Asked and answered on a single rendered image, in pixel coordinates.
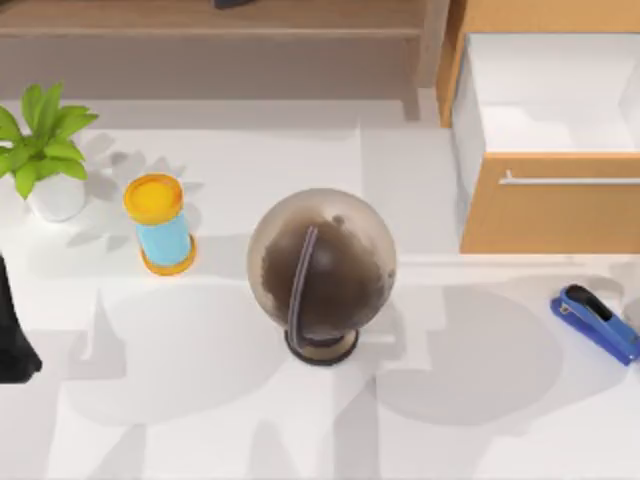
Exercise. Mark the wooden cupboard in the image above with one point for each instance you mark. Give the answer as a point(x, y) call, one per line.
point(457, 55)

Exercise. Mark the pulled-out drawer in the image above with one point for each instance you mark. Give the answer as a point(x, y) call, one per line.
point(545, 95)

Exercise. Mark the wooden open shelf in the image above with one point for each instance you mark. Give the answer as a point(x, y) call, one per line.
point(210, 35)

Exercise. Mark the orange and blue hourglass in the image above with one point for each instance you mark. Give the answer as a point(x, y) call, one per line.
point(161, 230)

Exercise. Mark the dark object on shelf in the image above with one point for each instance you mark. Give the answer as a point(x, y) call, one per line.
point(230, 3)

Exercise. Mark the blue stapler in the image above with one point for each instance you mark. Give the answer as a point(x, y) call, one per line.
point(597, 320)

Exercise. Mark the pale wooden drawer front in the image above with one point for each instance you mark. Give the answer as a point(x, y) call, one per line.
point(555, 210)

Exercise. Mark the brown globe on stand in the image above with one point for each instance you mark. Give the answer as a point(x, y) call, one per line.
point(322, 260)

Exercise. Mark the green plant in white pot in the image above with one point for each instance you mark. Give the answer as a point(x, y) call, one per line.
point(42, 145)

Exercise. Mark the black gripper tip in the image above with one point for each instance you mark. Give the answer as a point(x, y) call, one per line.
point(12, 345)

